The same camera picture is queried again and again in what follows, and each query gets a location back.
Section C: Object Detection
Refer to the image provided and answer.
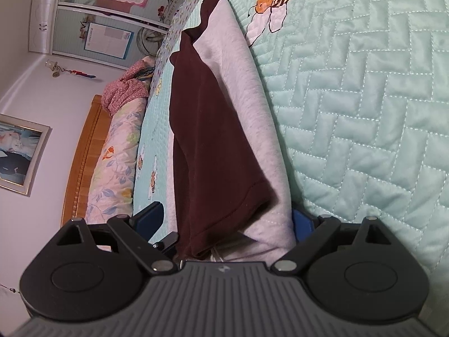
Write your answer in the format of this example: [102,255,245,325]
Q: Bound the wooden headboard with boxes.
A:
[61,94,113,227]

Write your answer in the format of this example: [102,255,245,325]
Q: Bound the pink knitted garment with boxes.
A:
[102,56,155,116]

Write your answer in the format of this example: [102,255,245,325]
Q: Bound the grey and brown printed sweatshirt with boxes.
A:
[168,0,297,264]

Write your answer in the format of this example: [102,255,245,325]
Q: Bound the white floor fan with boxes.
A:
[138,28,169,57]

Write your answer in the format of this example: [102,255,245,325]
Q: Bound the floral pillow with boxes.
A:
[86,96,148,223]

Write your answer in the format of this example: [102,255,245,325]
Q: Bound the sliding door wardrobe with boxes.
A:
[28,0,200,71]

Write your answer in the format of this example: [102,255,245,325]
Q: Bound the hanging wall ornament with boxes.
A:
[45,60,97,79]

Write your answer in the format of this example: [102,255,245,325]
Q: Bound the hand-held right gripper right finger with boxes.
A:
[271,209,391,275]

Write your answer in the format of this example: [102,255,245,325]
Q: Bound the framed wall photograph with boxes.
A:
[0,114,51,197]

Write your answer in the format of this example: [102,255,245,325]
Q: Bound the bee print quilted blanket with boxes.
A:
[131,0,449,324]

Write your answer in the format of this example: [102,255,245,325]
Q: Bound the blue bordered wall poster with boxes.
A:
[84,23,134,58]

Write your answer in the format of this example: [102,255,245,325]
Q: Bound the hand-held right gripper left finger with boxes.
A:
[56,202,178,275]

